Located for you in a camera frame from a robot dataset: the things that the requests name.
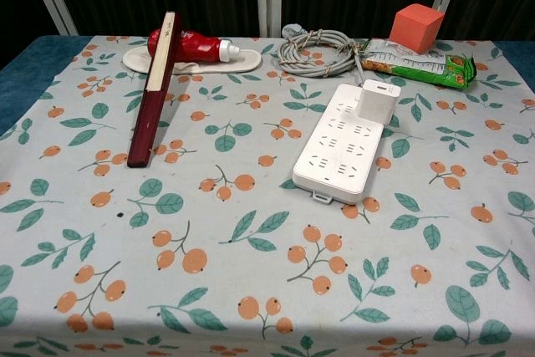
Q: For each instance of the white power strip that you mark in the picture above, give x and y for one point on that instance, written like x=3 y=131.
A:
x=334 y=152

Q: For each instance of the white plug adapter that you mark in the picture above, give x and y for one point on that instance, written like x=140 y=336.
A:
x=378 y=102

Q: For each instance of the white fabric insole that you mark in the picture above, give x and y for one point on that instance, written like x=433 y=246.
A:
x=246 y=62

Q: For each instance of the red plastic bottle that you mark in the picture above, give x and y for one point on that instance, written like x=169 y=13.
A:
x=196 y=48

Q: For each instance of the dark red book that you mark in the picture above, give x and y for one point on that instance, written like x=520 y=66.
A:
x=156 y=85

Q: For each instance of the green snack packet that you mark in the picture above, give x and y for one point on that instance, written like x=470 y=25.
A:
x=422 y=66

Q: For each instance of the orange foam cube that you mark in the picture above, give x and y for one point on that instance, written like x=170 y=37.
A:
x=414 y=31

